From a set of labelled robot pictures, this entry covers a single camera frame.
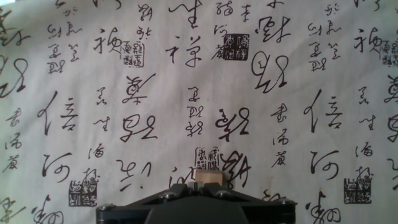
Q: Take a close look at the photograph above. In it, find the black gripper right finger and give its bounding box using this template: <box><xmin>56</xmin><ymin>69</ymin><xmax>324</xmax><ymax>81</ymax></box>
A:
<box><xmin>198</xmin><ymin>180</ymin><xmax>298</xmax><ymax>224</ymax></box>

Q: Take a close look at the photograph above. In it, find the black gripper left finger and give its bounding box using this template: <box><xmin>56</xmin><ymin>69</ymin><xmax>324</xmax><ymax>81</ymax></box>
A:
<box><xmin>95</xmin><ymin>179</ymin><xmax>198</xmax><ymax>224</ymax></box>

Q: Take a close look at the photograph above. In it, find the small wooden block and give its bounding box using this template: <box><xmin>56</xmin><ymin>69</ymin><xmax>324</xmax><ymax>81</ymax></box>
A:
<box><xmin>195</xmin><ymin>168</ymin><xmax>224</xmax><ymax>188</ymax></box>

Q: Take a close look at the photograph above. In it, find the beige calligraphy print tablecloth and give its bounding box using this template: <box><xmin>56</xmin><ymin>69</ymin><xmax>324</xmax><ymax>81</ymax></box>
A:
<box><xmin>0</xmin><ymin>0</ymin><xmax>398</xmax><ymax>224</ymax></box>

